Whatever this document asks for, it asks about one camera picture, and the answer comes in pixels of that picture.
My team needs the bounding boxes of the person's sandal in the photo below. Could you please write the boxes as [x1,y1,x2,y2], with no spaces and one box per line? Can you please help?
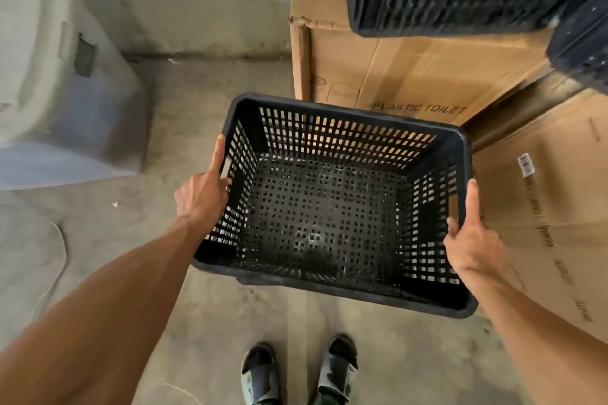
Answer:
[311,334,359,405]
[240,342,282,405]

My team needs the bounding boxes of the grey plastic storage bin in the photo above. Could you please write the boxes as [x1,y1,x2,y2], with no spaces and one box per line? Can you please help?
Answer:
[0,0,149,192]

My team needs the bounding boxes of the person's right forearm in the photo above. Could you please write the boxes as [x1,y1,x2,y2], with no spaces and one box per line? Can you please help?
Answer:
[458,263,608,405]

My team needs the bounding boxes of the person's right sandal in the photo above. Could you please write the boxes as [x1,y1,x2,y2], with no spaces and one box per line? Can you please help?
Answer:
[311,334,359,405]

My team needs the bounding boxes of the black perforated plastic crate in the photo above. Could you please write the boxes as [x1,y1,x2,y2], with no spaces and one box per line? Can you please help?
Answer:
[191,92,479,320]

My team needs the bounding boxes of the person's left forearm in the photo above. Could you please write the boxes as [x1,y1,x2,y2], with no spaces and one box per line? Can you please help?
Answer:
[0,216,210,405]

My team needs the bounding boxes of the grey round lid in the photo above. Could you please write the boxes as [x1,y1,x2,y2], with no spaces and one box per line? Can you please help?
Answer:
[0,204,68,348]

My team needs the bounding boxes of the person's left hand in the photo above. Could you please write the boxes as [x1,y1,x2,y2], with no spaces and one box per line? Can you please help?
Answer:
[175,134,233,230]

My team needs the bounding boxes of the brown cardboard box white label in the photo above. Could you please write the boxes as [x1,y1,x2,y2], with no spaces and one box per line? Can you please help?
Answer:
[468,72,608,345]

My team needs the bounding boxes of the person's right hand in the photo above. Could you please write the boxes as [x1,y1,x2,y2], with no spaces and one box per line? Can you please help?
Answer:
[443,178,507,276]

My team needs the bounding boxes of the large brown cardboard box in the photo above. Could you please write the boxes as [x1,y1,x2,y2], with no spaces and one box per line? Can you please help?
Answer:
[289,0,557,127]

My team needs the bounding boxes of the person's left sandal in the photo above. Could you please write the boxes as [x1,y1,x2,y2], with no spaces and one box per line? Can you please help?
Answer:
[240,342,282,405]

